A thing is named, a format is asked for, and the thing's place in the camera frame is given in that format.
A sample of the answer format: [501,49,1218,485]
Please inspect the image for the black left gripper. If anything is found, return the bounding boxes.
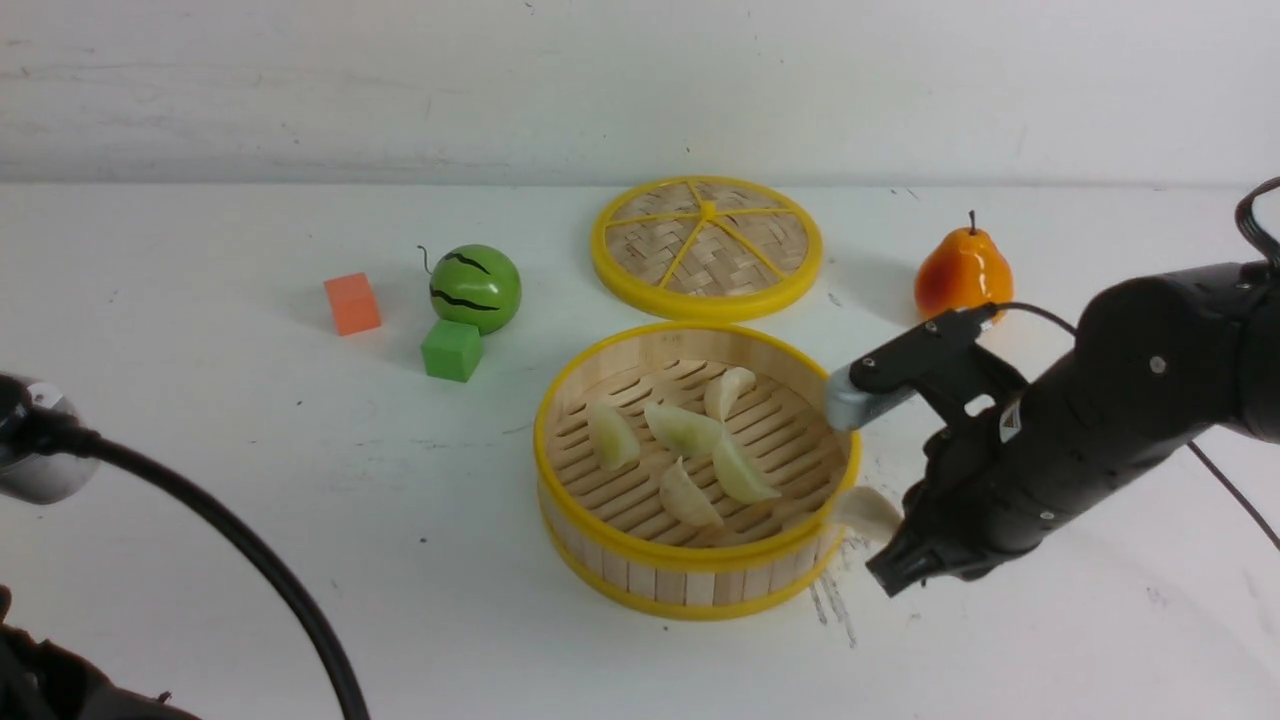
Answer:
[1,585,193,719]

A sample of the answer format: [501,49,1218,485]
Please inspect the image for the yellow rimmed woven steamer lid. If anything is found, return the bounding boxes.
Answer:
[589,176,826,323]

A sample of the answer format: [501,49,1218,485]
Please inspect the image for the green toy watermelon ball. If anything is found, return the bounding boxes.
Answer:
[419,243,522,334]

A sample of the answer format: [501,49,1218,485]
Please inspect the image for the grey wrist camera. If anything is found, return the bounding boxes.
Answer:
[826,305,1030,433]
[1,373,100,506]

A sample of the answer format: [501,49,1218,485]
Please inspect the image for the orange toy pear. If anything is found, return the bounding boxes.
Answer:
[914,210,1015,320]

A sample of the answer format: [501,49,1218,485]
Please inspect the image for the yellow rimmed bamboo steamer tray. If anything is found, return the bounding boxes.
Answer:
[532,322,863,621]

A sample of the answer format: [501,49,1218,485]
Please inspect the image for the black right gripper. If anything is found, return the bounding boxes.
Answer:
[865,370,1231,598]

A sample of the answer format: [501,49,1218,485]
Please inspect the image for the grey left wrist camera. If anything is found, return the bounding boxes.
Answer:
[1,373,100,506]

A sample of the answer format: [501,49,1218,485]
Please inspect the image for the orange cube block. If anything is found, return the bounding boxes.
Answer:
[323,272,381,337]

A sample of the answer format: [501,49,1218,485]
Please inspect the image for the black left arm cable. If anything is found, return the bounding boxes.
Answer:
[29,420,372,720]

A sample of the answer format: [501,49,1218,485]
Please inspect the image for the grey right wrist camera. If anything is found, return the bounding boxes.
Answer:
[826,305,1030,433]

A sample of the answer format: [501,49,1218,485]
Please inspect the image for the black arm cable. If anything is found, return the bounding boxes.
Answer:
[29,420,372,720]
[986,178,1280,553]

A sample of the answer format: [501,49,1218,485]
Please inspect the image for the green cube block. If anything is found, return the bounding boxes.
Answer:
[420,319,483,383]

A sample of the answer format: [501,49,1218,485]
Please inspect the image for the pale green dumpling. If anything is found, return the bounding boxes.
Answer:
[712,433,781,505]
[586,402,641,471]
[644,404,724,457]

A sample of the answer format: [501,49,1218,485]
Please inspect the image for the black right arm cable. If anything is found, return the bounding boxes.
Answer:
[986,178,1280,553]

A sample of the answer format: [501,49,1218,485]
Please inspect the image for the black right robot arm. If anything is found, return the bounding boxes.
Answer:
[828,263,1277,596]

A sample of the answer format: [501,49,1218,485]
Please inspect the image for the beige pleated dumpling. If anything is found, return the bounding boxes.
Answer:
[657,456,724,528]

